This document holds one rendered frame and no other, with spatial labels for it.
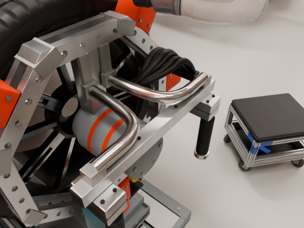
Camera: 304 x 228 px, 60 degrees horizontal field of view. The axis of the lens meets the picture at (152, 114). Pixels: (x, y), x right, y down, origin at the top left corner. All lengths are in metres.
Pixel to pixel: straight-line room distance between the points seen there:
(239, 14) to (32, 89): 0.39
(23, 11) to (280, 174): 1.63
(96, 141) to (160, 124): 0.18
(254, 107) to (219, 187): 0.51
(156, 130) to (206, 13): 0.23
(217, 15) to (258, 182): 1.35
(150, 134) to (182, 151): 1.29
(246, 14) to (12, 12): 0.42
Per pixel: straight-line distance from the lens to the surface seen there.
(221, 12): 0.52
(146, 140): 0.50
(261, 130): 1.55
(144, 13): 0.67
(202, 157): 0.77
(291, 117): 1.70
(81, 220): 1.28
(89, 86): 0.58
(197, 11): 0.52
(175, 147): 1.81
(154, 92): 0.55
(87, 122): 0.66
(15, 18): 0.58
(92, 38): 0.57
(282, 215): 1.67
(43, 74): 0.52
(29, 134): 0.71
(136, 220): 1.32
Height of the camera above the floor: 1.34
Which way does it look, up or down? 41 degrees down
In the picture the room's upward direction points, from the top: straight up
